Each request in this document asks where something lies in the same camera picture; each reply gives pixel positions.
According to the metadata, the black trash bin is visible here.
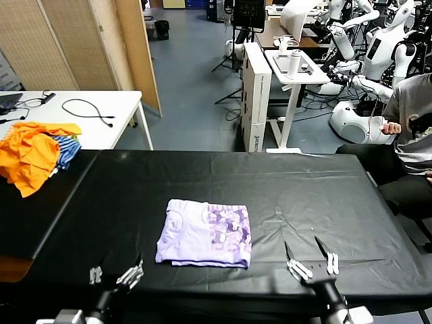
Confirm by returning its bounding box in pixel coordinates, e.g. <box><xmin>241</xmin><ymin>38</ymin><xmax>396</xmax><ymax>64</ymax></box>
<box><xmin>155</xmin><ymin>20</ymin><xmax>170</xmax><ymax>41</ymax></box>

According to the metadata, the seated person grey shirt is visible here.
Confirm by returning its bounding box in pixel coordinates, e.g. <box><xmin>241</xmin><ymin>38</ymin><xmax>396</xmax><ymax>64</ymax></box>
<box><xmin>335</xmin><ymin>72</ymin><xmax>432</xmax><ymax>223</ymax></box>

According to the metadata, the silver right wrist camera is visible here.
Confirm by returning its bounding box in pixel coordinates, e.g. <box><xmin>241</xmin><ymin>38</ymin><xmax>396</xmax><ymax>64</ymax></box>
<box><xmin>344</xmin><ymin>306</ymin><xmax>374</xmax><ymax>324</ymax></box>

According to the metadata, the grey tablet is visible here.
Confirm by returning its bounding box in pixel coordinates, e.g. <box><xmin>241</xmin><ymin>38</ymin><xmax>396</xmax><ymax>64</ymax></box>
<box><xmin>273</xmin><ymin>53</ymin><xmax>306</xmax><ymax>74</ymax></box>

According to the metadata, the black laptop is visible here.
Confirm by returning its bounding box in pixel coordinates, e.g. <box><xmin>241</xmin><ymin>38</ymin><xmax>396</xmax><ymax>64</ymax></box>
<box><xmin>0</xmin><ymin>91</ymin><xmax>24</xmax><ymax>115</ymax></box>

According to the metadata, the white headset on stand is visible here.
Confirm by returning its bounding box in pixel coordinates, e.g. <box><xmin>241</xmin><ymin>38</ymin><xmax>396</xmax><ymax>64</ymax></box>
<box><xmin>273</xmin><ymin>34</ymin><xmax>300</xmax><ymax>55</ymax></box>

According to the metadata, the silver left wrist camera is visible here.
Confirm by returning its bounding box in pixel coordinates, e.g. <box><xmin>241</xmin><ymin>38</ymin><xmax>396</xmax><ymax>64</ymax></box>
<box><xmin>35</xmin><ymin>308</ymin><xmax>85</xmax><ymax>324</ymax></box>

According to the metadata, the brown wooden desk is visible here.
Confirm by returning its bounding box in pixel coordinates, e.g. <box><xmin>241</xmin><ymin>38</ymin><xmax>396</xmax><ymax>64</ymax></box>
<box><xmin>255</xmin><ymin>18</ymin><xmax>333</xmax><ymax>50</ymax></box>

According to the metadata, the person's right hand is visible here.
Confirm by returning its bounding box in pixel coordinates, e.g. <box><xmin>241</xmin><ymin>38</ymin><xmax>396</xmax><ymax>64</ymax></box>
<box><xmin>378</xmin><ymin>121</ymin><xmax>402</xmax><ymax>136</ymax></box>

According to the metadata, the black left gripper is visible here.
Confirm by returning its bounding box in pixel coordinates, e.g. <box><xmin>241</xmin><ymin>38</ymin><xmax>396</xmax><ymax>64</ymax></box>
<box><xmin>89</xmin><ymin>255</ymin><xmax>144</xmax><ymax>317</ymax></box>

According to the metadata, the blue striped garment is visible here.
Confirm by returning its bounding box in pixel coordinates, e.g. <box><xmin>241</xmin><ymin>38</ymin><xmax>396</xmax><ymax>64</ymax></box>
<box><xmin>50</xmin><ymin>134</ymin><xmax>83</xmax><ymax>176</ymax></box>

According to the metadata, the wooden folding screen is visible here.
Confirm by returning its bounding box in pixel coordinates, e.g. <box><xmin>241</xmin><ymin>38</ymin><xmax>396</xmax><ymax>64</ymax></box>
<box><xmin>0</xmin><ymin>0</ymin><xmax>163</xmax><ymax>118</ymax></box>

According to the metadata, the black tripod stand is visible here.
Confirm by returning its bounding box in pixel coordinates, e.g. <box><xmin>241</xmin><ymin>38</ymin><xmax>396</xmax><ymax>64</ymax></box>
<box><xmin>211</xmin><ymin>23</ymin><xmax>257</xmax><ymax>105</ymax></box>

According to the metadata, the lavender t-shirt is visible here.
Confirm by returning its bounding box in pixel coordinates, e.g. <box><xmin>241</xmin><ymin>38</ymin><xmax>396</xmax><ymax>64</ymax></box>
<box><xmin>155</xmin><ymin>198</ymin><xmax>253</xmax><ymax>269</ymax></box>

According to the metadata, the black chair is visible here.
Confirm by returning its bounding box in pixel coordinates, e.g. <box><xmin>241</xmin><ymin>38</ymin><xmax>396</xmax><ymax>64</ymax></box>
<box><xmin>393</xmin><ymin>202</ymin><xmax>432</xmax><ymax>252</ymax></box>

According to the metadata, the thin black cable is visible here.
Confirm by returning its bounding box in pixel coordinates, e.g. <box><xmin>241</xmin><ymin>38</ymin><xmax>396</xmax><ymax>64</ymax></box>
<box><xmin>0</xmin><ymin>98</ymin><xmax>47</xmax><ymax>124</ymax></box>

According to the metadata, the black storage rack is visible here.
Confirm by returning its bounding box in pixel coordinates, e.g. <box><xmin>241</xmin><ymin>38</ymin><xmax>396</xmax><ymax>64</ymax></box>
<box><xmin>206</xmin><ymin>0</ymin><xmax>234</xmax><ymax>22</ymax></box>

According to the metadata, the white table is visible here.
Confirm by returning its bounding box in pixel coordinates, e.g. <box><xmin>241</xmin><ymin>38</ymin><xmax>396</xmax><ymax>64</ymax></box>
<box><xmin>0</xmin><ymin>90</ymin><xmax>155</xmax><ymax>151</ymax></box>

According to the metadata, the orange garment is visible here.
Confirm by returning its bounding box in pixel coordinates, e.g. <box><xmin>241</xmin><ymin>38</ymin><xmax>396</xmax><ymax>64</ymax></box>
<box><xmin>0</xmin><ymin>121</ymin><xmax>83</xmax><ymax>198</ymax></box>

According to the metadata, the white standing desk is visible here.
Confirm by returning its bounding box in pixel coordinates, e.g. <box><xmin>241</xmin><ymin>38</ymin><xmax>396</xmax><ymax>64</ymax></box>
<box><xmin>265</xmin><ymin>49</ymin><xmax>332</xmax><ymax>155</ymax></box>

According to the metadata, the small white robot base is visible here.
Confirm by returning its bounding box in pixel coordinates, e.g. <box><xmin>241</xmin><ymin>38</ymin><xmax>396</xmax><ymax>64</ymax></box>
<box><xmin>225</xmin><ymin>39</ymin><xmax>246</xmax><ymax>58</ymax></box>

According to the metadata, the white curved panel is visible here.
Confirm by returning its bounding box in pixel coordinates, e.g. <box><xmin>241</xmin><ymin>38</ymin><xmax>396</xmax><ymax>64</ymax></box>
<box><xmin>281</xmin><ymin>0</ymin><xmax>320</xmax><ymax>41</ymax></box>

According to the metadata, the white humanoid robot black chest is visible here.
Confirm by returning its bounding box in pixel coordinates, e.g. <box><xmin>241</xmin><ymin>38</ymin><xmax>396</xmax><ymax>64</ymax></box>
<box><xmin>329</xmin><ymin>0</ymin><xmax>419</xmax><ymax>146</ymax></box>

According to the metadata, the white bottle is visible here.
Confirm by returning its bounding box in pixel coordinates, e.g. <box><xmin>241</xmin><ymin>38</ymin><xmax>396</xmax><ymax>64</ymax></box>
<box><xmin>288</xmin><ymin>49</ymin><xmax>304</xmax><ymax>80</ymax></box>

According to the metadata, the white printed carton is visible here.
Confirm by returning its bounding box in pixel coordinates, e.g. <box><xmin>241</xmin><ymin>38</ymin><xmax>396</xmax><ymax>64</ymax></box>
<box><xmin>0</xmin><ymin>49</ymin><xmax>25</xmax><ymax>91</ymax></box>

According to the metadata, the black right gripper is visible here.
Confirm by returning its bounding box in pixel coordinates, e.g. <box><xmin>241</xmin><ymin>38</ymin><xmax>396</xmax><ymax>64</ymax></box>
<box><xmin>284</xmin><ymin>236</ymin><xmax>348</xmax><ymax>318</ymax></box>

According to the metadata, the black monitor panel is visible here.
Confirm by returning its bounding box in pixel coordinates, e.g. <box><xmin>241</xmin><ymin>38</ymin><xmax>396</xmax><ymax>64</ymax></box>
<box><xmin>234</xmin><ymin>0</ymin><xmax>267</xmax><ymax>34</ymax></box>

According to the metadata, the tall white cardboard box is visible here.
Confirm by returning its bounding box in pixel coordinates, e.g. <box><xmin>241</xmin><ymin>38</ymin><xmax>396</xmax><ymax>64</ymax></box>
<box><xmin>241</xmin><ymin>42</ymin><xmax>273</xmax><ymax>153</ymax></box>

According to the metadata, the black looped cable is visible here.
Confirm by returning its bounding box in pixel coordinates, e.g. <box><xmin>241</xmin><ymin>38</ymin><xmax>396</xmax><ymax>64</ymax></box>
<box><xmin>61</xmin><ymin>98</ymin><xmax>117</xmax><ymax>128</ymax></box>

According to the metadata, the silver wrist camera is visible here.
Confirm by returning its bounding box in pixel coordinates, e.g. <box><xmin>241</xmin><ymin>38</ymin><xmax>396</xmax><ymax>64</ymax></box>
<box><xmin>344</xmin><ymin>306</ymin><xmax>374</xmax><ymax>324</ymax></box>
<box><xmin>35</xmin><ymin>308</ymin><xmax>85</xmax><ymax>324</ymax></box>

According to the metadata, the black side table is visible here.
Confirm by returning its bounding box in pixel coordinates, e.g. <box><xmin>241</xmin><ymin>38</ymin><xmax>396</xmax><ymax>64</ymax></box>
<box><xmin>0</xmin><ymin>148</ymin><xmax>102</xmax><ymax>261</ymax></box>

